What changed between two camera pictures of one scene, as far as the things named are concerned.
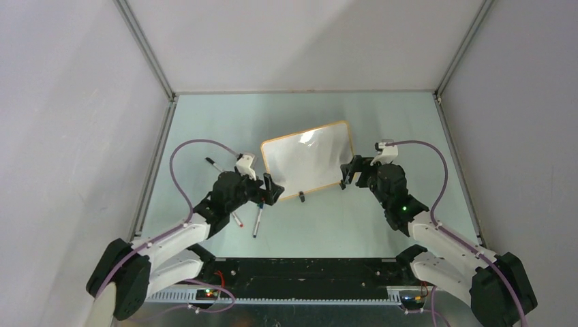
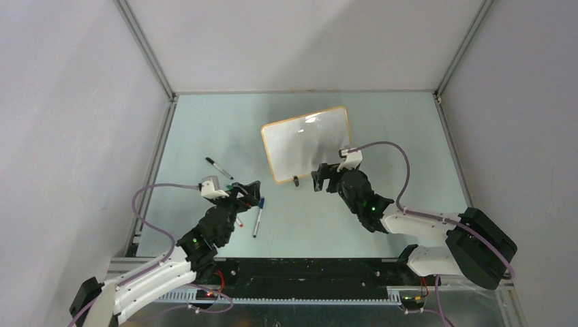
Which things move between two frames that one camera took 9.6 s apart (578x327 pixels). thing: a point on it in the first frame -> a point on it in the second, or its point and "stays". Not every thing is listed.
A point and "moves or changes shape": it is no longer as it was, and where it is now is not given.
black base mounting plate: x=305 y=278 stays
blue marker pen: x=261 y=207 stays
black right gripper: x=358 y=164 -> x=330 y=172
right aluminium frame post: x=480 y=18 stays
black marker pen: x=213 y=163 stays
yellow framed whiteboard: x=308 y=160 moves or changes shape
